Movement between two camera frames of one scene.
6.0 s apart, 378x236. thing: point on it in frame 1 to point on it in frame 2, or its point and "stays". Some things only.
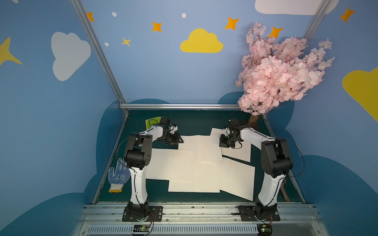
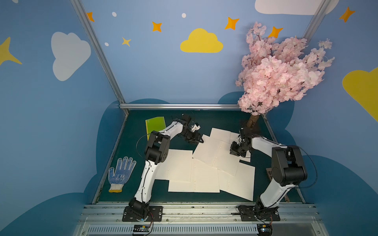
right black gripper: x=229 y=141 to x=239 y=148
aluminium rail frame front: x=106 y=219 stays
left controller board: x=141 y=228 stays
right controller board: x=265 y=229 stays
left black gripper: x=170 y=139 to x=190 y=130
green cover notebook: x=152 y=121 stays
